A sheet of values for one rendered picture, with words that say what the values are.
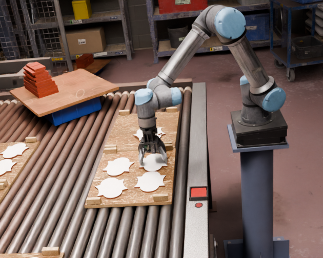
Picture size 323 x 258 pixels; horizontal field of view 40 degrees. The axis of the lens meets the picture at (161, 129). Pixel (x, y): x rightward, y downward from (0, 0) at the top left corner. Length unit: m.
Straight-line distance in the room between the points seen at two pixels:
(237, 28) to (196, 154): 0.61
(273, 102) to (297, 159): 1.77
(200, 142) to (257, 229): 0.66
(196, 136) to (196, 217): 0.63
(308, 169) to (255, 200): 1.27
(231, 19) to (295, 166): 2.05
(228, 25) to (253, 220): 1.15
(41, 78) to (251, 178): 1.30
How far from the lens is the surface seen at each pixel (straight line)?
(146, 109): 1.78
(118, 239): 1.62
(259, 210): 2.44
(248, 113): 2.16
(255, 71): 1.93
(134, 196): 1.78
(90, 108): 2.58
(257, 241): 2.58
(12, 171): 2.16
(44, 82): 2.63
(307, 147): 3.91
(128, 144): 2.15
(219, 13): 1.81
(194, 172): 1.91
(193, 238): 1.58
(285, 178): 3.50
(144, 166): 1.94
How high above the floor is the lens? 1.96
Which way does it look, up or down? 27 degrees down
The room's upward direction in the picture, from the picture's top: 7 degrees counter-clockwise
